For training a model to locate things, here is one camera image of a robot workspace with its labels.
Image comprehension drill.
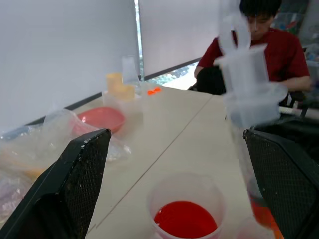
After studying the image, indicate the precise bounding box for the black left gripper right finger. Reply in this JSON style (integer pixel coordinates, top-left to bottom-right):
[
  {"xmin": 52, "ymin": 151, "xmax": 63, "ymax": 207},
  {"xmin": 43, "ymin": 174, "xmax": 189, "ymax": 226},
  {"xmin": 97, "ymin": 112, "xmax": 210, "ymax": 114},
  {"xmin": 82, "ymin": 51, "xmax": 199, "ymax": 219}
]
[{"xmin": 243, "ymin": 128, "xmax": 319, "ymax": 239}]

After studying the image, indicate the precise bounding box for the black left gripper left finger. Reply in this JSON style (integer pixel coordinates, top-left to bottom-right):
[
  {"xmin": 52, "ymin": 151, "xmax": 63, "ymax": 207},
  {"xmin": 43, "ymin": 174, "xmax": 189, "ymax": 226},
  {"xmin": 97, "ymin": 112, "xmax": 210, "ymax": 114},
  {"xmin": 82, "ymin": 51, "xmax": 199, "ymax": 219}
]
[{"xmin": 0, "ymin": 128, "xmax": 112, "ymax": 239}]

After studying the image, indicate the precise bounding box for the clear cup with red liquid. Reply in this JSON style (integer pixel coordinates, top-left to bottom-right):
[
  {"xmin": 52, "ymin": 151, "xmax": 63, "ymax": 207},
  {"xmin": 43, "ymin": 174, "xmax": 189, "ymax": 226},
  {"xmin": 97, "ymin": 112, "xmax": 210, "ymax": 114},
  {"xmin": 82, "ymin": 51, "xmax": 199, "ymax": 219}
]
[{"xmin": 147, "ymin": 173, "xmax": 228, "ymax": 239}]

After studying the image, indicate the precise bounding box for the yellow plastic cup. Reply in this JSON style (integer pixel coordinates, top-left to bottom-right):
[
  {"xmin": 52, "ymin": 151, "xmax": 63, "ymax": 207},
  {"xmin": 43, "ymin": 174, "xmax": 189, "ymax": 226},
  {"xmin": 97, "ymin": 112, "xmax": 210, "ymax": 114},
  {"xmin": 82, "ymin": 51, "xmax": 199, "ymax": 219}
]
[
  {"xmin": 106, "ymin": 72, "xmax": 124, "ymax": 95},
  {"xmin": 117, "ymin": 84, "xmax": 136, "ymax": 102}
]

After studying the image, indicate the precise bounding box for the clear plastic bag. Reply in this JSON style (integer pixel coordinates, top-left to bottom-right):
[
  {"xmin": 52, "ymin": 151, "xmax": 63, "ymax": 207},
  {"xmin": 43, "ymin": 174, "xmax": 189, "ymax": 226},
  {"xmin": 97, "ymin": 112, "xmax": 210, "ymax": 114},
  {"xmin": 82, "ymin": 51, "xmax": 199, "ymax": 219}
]
[{"xmin": 0, "ymin": 108, "xmax": 132, "ymax": 222}]

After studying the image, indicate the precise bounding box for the red plastic bowl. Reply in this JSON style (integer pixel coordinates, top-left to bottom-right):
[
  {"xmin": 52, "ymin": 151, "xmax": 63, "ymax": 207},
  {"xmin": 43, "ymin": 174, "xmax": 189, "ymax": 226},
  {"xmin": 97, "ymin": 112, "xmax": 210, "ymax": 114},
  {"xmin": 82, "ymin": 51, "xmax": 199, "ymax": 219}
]
[{"xmin": 72, "ymin": 106, "xmax": 126, "ymax": 134}]

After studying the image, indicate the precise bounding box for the clear plastic container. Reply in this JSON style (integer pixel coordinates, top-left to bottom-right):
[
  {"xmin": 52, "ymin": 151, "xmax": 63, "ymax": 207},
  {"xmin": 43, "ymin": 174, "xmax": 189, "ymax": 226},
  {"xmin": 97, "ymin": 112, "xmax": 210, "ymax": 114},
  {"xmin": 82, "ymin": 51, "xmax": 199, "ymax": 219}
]
[{"xmin": 101, "ymin": 86, "xmax": 145, "ymax": 136}]

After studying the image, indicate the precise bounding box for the person in red shirt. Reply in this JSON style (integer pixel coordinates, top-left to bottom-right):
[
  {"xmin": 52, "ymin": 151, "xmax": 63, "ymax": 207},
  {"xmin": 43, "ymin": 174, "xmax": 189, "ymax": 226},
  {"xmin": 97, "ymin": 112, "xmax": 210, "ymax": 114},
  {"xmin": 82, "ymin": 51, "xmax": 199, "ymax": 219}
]
[{"xmin": 194, "ymin": 0, "xmax": 313, "ymax": 92}]

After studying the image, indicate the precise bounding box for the clear conical flask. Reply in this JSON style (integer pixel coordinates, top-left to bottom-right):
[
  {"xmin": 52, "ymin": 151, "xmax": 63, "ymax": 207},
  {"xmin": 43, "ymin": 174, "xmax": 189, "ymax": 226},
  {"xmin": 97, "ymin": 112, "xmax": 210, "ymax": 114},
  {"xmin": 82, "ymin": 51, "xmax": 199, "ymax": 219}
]
[{"xmin": 121, "ymin": 56, "xmax": 142, "ymax": 96}]

